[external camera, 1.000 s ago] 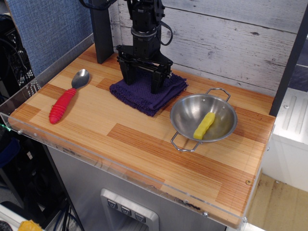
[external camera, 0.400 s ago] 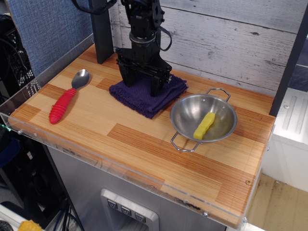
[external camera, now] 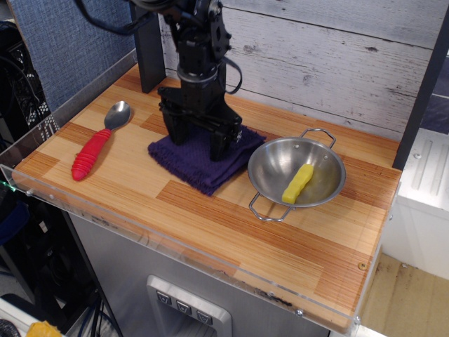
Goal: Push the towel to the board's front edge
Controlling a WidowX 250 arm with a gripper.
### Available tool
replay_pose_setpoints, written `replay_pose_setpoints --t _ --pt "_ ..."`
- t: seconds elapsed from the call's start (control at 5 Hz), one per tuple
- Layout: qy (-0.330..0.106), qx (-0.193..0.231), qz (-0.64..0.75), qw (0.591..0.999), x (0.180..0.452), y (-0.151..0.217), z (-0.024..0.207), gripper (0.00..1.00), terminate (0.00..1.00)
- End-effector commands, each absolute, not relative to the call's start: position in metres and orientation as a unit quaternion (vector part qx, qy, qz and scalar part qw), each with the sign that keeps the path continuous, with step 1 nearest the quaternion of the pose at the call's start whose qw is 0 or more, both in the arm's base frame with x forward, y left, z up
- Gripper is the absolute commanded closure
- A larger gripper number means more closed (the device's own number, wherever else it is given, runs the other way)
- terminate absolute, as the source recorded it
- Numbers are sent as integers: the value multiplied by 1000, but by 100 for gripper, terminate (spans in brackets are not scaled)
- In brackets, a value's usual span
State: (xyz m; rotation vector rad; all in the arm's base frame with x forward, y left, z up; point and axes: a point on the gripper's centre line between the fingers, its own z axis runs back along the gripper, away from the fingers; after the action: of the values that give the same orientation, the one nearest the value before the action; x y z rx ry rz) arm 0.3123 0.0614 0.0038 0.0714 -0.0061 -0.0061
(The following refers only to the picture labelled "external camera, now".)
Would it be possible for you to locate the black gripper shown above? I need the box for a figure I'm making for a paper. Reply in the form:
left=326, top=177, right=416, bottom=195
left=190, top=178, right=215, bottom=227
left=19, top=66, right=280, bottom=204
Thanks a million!
left=158, top=73, right=242, bottom=161

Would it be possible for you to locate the purple towel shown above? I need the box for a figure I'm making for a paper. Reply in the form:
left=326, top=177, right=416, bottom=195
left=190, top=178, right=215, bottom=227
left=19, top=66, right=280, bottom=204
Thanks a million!
left=148, top=126, right=266, bottom=196

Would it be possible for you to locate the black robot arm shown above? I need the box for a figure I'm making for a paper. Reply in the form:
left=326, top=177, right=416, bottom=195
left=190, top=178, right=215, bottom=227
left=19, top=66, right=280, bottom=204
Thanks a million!
left=135, top=1, right=242, bottom=161

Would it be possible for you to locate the yellow toy fry piece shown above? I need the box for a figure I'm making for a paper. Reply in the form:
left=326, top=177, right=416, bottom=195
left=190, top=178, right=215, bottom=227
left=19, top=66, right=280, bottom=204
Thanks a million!
left=281, top=164, right=314, bottom=204

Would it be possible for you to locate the black plastic crate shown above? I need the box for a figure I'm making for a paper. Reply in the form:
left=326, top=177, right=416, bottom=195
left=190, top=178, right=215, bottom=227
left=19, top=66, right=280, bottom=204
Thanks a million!
left=1, top=20, right=51, bottom=140

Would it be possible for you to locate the silver dispenser button panel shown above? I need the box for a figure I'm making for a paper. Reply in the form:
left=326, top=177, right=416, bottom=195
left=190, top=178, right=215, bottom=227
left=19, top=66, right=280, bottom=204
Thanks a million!
left=147, top=275, right=233, bottom=336

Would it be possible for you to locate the clear acrylic table guard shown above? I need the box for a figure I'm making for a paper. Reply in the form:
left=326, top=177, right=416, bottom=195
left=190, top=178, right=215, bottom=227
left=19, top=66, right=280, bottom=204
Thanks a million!
left=1, top=68, right=399, bottom=336

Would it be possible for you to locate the white ribbed box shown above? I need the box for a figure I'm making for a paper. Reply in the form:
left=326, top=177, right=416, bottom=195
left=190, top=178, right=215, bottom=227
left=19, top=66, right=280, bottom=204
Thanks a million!
left=380, top=128, right=448, bottom=279

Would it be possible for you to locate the yellow object at bottom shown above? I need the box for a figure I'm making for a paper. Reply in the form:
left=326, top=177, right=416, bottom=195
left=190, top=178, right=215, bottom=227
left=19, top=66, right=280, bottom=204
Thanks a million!
left=26, top=321, right=62, bottom=337

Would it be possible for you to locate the steel bowl with handles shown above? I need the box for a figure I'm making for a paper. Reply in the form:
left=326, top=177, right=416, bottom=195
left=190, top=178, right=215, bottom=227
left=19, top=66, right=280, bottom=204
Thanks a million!
left=248, top=128, right=347, bottom=222

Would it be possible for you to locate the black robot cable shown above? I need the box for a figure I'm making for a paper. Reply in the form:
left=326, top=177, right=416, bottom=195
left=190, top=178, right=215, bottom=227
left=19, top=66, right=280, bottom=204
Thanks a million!
left=220, top=58, right=243, bottom=95

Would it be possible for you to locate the red handled metal spoon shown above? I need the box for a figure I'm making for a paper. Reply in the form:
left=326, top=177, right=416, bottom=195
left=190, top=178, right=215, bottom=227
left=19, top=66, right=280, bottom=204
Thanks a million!
left=71, top=101, right=131, bottom=181

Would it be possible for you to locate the dark grey left post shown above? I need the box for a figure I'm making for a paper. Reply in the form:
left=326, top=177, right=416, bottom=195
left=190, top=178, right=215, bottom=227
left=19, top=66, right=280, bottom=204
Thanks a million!
left=130, top=4, right=166, bottom=93

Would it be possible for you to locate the dark grey post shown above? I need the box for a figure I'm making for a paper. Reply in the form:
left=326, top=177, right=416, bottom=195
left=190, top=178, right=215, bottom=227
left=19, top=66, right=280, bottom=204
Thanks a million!
left=130, top=4, right=166, bottom=93
left=392, top=9, right=448, bottom=171

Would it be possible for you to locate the dark grey right post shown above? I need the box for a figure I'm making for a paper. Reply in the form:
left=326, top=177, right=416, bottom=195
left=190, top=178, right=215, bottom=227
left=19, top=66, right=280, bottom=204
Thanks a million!
left=392, top=9, right=448, bottom=171

